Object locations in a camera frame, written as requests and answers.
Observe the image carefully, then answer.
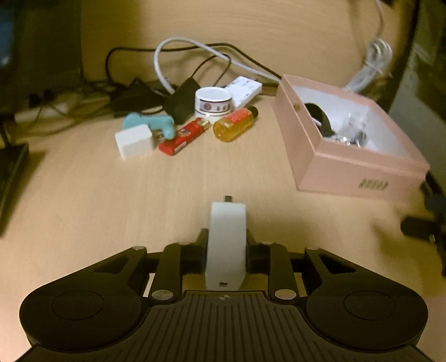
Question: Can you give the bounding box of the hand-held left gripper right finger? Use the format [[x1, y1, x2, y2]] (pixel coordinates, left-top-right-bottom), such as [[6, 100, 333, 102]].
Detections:
[[246, 228, 356, 302]]

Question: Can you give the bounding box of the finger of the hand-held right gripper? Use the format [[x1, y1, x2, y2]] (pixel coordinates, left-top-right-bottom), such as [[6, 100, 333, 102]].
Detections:
[[400, 215, 446, 244], [421, 176, 446, 214]]

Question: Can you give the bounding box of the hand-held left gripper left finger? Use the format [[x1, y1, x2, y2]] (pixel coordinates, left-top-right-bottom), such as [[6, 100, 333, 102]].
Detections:
[[91, 228, 210, 303]]

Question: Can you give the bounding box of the white plug adapter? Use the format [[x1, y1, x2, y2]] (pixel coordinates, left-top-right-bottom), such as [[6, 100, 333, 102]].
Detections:
[[205, 195, 248, 291]]

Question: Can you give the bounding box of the pink cardboard box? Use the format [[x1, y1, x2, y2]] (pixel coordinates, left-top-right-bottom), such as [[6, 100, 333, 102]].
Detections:
[[274, 74, 431, 202]]

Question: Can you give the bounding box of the red lighter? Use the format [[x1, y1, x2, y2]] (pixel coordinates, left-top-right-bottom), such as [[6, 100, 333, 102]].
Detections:
[[158, 118, 210, 156]]

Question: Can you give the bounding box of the white cube charger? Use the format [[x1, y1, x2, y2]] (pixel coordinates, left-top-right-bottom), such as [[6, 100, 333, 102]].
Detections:
[[114, 125, 154, 161]]

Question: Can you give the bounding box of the amber liquid bottle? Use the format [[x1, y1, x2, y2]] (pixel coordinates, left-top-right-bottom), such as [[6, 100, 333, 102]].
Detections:
[[212, 106, 259, 143]]

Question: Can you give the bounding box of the white round jar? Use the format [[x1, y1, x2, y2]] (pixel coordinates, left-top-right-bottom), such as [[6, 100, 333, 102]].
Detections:
[[194, 87, 232, 124]]

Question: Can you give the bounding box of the black smartphone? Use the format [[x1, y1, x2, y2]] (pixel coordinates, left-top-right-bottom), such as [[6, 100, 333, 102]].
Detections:
[[164, 77, 202, 125]]

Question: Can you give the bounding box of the white power strip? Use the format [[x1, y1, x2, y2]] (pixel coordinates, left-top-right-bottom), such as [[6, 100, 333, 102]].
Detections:
[[14, 94, 112, 122], [223, 76, 263, 108]]

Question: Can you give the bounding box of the clear bag of screws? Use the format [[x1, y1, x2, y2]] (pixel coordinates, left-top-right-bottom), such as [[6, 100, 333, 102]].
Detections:
[[328, 111, 370, 148]]

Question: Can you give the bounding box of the teal plastic tool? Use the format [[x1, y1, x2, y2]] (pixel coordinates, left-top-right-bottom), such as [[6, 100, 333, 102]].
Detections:
[[123, 112, 175, 141]]

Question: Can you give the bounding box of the black round object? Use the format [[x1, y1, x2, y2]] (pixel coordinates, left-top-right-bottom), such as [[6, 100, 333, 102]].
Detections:
[[304, 102, 337, 138]]

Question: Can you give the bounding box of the grey cabinet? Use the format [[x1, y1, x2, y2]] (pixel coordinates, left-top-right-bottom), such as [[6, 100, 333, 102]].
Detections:
[[383, 0, 446, 119]]

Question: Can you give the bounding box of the black flat adapter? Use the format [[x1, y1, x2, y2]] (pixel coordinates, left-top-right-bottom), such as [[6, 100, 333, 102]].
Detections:
[[111, 78, 168, 117]]

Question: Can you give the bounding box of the black keyboard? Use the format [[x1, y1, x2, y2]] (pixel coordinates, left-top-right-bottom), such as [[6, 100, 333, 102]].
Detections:
[[0, 141, 30, 237]]

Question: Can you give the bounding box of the computer monitor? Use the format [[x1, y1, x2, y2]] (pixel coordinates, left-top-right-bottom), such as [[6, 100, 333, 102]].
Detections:
[[0, 0, 84, 115]]

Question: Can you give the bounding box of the white coiled cable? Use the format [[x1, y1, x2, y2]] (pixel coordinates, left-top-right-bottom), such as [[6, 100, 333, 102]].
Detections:
[[343, 0, 394, 94]]

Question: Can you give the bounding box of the white looped cable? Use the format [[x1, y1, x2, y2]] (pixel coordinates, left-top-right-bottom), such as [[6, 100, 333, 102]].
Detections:
[[153, 38, 283, 94]]

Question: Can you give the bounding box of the black cable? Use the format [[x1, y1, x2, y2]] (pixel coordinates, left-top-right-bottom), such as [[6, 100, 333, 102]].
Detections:
[[105, 42, 283, 87]]

